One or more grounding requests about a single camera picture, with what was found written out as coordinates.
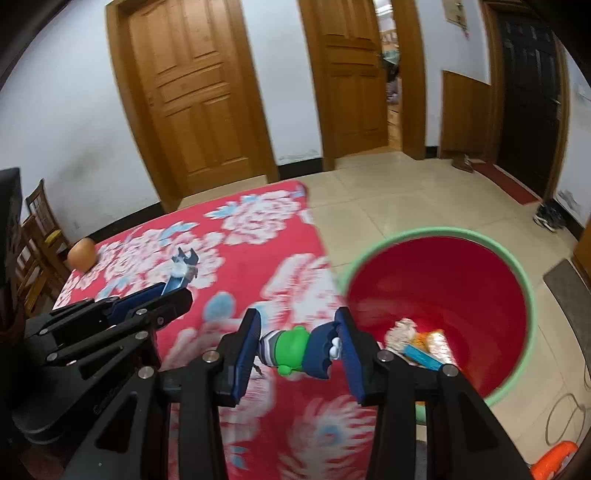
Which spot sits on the wooden wall panel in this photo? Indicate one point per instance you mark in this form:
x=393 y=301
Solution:
x=466 y=115

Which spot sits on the orange plastic object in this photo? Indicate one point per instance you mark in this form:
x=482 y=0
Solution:
x=551 y=461

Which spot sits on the wooden cabinet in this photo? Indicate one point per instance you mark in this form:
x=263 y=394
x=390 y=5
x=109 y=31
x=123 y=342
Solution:
x=585 y=249

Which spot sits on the orange yellow snack packet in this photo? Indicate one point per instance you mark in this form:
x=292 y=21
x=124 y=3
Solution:
x=434 y=344

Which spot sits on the red doormat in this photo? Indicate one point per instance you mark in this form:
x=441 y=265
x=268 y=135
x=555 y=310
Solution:
x=508 y=184

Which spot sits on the apple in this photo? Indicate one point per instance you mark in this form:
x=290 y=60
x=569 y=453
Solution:
x=82 y=254

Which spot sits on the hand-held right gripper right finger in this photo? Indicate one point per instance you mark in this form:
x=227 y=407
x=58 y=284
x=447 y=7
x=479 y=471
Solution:
x=351 y=360

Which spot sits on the open wooden door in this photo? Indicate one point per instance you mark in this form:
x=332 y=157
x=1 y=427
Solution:
x=351 y=92

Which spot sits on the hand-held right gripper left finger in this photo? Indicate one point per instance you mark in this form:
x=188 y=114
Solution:
x=244 y=360

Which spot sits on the grey floor mat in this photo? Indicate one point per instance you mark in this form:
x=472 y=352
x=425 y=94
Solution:
x=572 y=300

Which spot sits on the dark metal door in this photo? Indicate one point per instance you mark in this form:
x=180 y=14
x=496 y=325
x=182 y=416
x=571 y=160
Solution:
x=526 y=92

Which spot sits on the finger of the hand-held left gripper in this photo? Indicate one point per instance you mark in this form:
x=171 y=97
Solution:
x=138 y=300
x=171 y=307

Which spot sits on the cream plastic bag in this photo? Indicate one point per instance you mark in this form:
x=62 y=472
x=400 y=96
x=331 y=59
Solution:
x=401 y=333

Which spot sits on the wooden chair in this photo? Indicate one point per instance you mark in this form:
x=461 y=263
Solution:
x=39 y=203
x=34 y=277

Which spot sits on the yellow seat cushion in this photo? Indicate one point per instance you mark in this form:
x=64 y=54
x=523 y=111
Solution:
x=54 y=237

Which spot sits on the red floral tablecloth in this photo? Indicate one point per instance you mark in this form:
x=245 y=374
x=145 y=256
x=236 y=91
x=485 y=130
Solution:
x=258 y=249

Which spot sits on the closed wooden door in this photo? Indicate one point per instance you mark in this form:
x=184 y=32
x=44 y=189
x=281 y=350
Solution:
x=194 y=92

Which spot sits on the beige wall panel box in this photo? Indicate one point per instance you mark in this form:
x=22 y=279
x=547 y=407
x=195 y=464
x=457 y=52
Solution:
x=455 y=11

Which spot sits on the red bin with green rim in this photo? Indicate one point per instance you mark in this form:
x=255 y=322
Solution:
x=438 y=286

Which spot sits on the white blue medicine box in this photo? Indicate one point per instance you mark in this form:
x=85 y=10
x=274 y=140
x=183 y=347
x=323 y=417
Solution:
x=420 y=357

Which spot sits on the dark sneakers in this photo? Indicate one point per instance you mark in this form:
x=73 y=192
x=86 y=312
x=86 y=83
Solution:
x=549 y=217

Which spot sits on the brown shoe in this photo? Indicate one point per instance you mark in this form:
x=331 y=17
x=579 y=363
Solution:
x=461 y=164

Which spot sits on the green toy figure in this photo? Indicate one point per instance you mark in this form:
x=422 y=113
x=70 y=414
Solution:
x=291 y=350

